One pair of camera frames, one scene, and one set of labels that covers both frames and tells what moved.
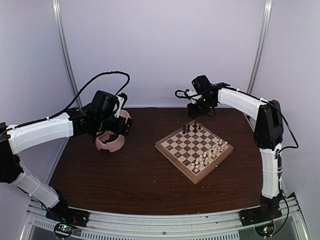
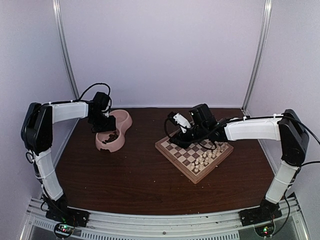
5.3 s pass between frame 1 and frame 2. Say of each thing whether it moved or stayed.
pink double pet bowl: stayed
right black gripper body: moved
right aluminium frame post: stayed
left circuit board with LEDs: stayed
